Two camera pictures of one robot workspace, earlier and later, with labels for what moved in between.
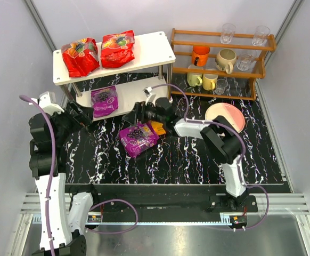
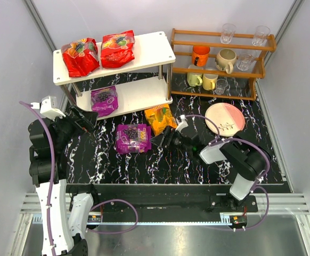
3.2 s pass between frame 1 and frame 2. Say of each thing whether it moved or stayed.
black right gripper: moved
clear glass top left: stayed
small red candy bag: stayed
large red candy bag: stayed
